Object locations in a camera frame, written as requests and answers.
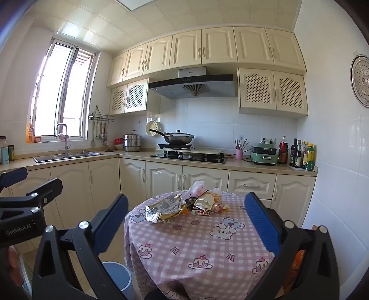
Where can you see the orange snack bag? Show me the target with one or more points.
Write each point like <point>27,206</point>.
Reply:
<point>297,265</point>

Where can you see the clear jar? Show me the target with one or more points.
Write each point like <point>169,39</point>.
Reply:
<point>3,142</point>

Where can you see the cream wall cabinet row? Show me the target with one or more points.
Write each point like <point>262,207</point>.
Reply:
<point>216,46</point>

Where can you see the pink utensil holder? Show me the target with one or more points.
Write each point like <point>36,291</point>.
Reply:
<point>239,154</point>

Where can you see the white paper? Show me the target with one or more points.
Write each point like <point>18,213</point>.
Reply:
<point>204,202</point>

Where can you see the kitchen window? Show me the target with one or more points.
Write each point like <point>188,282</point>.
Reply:
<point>63,86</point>

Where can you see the green bottle yellow label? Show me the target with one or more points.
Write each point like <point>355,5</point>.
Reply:
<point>310,158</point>

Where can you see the pink checked tablecloth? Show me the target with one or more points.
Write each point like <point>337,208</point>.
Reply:
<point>201,245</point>

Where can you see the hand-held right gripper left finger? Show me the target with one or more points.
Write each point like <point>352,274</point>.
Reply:
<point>112,219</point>

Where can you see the ceiling light panel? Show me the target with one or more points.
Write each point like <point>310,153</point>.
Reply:
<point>141,4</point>

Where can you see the dark snack wrapper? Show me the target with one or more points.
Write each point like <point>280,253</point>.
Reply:
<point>190,206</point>

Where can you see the dark red-capped bottle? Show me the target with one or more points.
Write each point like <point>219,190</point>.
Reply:
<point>283,153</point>

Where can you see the blue plastic bin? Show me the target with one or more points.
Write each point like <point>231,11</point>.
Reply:
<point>118,279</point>

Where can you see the cream base cabinets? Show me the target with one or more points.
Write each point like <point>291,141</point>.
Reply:
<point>161,178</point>

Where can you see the person's left hand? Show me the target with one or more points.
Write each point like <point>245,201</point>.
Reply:
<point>14,265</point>

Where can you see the green electric cooker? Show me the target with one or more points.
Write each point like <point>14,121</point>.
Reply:
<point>263,157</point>

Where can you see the cream lattice door cabinet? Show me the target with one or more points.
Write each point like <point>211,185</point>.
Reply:
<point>272,92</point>
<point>135,96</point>

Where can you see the yellow wrapper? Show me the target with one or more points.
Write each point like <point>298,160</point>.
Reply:
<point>217,194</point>

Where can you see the metal spatula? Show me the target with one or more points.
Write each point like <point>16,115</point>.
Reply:
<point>92,141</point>

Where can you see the white plastic bag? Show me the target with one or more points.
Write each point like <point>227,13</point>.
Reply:
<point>197,189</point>

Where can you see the steel sink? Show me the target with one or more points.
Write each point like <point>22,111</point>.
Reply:
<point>66,157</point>

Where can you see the white wall socket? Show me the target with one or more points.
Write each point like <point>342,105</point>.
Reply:
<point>268,141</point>

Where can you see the cream colander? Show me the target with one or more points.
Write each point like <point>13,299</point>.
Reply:
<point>152,128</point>

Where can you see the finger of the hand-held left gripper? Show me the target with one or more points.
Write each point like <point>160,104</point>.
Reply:
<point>49,190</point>
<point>14,177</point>

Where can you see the metal utensil rack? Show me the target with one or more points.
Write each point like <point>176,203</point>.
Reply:
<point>101,116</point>

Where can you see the orange bottle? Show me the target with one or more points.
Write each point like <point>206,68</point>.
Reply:
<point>30,134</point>

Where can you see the red snack wrapper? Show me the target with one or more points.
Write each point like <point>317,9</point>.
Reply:
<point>201,212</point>

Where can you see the black sauce bottle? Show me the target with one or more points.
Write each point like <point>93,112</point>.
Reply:
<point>293,154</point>

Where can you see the silver foil snack bag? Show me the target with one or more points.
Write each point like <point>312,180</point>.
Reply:
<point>165,207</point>

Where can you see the brown sauce bottle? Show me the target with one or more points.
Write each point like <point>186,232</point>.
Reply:
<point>299,155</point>

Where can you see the small dark jar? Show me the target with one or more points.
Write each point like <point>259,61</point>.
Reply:
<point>11,153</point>

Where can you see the pink candy wrapper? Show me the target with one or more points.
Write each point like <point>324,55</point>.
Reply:
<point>220,208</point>

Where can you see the black wok with lid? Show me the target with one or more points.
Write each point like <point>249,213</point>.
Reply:
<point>178,138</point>

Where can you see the steel steamer pot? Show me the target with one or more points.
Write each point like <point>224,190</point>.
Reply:
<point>132,142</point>

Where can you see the metal ladle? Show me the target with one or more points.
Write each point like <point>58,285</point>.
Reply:
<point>105,142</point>

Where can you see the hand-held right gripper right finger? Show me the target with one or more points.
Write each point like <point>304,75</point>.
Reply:
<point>261,222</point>

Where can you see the round metal steamer tray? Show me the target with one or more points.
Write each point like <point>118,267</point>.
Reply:
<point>361,80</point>

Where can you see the black range hood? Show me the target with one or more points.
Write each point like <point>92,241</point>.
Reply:
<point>193,85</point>

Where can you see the steel faucet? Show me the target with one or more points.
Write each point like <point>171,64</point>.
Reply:
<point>66,138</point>

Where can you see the red container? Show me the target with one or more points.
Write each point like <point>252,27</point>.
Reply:
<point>118,141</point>

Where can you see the black gas stove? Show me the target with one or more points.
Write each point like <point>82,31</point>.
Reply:
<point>187,158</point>

